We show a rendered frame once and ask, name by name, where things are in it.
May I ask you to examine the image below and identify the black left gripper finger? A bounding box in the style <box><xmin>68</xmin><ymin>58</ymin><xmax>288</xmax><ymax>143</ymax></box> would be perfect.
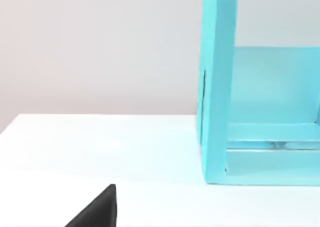
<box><xmin>64</xmin><ymin>183</ymin><xmax>118</xmax><ymax>227</ymax></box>

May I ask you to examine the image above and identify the light blue rack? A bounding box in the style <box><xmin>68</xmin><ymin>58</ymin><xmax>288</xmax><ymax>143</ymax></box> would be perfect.
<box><xmin>196</xmin><ymin>0</ymin><xmax>320</xmax><ymax>188</ymax></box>

